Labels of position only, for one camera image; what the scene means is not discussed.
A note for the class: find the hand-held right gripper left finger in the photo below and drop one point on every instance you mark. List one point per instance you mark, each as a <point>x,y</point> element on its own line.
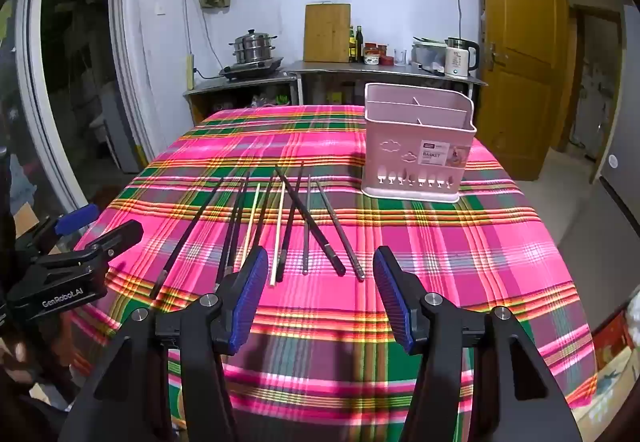
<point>250,289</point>

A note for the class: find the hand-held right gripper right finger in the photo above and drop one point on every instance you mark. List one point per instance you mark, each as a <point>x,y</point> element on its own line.
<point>392,289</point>

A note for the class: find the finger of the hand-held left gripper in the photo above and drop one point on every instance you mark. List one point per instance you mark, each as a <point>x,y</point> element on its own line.
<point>77,218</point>
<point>117,239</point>

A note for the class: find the black chopstick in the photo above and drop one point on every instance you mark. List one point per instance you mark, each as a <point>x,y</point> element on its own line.
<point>187,237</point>
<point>264,212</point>
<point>320,234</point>
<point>231,229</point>
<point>239,222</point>
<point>290,227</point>

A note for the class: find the light wooden chopstick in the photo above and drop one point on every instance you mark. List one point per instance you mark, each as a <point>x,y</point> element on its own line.
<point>251,222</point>
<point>278,232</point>

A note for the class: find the grey metal chopstick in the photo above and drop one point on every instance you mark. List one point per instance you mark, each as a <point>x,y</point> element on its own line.
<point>306,232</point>
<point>342,234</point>

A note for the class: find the pink plastic utensil basket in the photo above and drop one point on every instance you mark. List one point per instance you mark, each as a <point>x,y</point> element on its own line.
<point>395,152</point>

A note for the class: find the pink plaid tablecloth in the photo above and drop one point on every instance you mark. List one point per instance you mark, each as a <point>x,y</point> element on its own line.
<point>400,242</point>

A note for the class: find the cream power strip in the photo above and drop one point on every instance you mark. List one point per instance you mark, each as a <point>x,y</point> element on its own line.
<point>190,72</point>

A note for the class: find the low stainless steel counter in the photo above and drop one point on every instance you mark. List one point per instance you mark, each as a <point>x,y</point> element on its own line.
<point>240,84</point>

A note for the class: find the black induction cooker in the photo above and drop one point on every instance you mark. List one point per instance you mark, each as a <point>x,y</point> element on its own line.
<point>252,68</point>

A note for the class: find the long stainless steel counter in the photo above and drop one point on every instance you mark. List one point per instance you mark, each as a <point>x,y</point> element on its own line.
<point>350,69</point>

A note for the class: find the red cardboard box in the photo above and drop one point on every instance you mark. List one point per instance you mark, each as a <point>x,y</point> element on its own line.
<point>617,337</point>

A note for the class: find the clear glass cup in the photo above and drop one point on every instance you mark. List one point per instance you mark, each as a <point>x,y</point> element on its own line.
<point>399,57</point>

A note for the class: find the stainless steel steamer pot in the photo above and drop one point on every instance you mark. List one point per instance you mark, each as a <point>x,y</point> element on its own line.
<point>254,47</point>

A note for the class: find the clear plastic container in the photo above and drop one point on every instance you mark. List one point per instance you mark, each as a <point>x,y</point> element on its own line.
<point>429,56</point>

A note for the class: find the red lidded jar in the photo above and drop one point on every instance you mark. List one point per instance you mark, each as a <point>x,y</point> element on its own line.
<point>382,53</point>

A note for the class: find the dark glass bottle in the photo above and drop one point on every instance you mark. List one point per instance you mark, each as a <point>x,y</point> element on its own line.
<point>352,47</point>

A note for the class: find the wooden cutting board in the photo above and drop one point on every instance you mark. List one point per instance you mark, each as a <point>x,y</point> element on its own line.
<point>327,32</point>

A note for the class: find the yellow wooden door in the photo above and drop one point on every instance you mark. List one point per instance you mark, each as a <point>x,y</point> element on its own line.
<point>520,47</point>

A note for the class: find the worn grey door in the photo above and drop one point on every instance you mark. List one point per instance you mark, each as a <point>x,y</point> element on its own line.
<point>597,82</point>

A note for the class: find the white sliding door frame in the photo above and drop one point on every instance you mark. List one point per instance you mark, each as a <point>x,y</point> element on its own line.
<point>65,87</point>

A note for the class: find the white wall switch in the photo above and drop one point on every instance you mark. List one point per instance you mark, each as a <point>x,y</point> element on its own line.
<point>161,9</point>

